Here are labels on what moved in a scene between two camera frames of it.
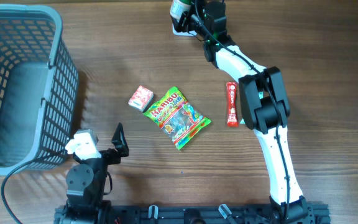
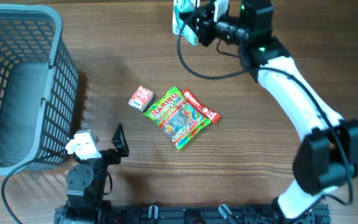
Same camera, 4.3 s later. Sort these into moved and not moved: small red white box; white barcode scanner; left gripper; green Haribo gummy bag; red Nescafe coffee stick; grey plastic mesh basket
Moved: white barcode scanner; red Nescafe coffee stick
Not moved: green Haribo gummy bag; left gripper; grey plastic mesh basket; small red white box
